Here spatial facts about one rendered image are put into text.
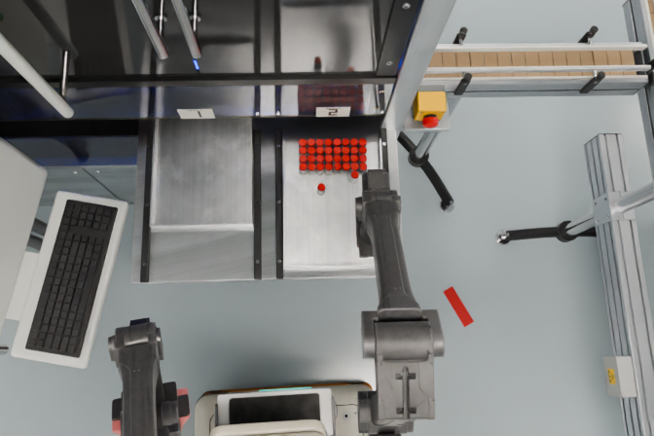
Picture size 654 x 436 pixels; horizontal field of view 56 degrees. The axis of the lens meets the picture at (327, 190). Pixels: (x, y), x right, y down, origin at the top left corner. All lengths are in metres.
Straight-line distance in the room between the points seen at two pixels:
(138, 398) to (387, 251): 0.45
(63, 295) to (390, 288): 1.05
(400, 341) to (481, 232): 1.80
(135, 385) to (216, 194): 0.72
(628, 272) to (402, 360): 1.42
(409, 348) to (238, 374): 1.68
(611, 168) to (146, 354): 1.64
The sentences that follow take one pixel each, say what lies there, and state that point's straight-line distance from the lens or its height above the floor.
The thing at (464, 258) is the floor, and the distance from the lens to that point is 2.58.
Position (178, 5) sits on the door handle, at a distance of 1.02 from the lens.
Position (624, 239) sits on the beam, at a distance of 2.20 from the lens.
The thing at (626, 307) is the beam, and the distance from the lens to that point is 2.17.
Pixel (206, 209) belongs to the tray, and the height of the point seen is 0.88.
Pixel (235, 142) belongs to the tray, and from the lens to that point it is 1.69.
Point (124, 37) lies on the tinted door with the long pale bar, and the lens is 1.28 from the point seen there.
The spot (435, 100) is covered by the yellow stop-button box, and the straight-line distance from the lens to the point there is 1.60.
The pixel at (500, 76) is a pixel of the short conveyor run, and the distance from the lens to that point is 1.78.
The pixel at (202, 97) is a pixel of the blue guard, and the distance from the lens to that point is 1.49.
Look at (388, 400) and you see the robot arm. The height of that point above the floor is 1.61.
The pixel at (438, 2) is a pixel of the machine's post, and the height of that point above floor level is 1.52.
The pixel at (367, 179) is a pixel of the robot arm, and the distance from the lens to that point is 1.26.
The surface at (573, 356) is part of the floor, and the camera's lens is 2.68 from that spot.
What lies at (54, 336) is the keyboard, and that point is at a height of 0.83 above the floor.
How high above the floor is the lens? 2.47
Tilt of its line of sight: 75 degrees down
